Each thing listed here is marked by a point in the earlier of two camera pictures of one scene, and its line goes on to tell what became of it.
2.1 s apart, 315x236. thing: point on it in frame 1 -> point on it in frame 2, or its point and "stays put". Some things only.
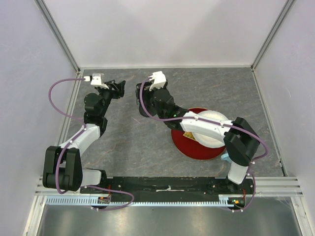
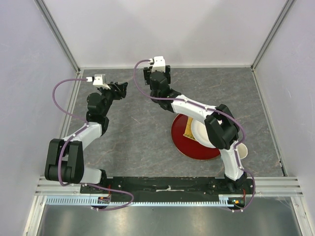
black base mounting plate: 171,187 stays put
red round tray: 192,148 stays put
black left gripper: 116,95 stays put
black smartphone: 146,93 -> 147,72
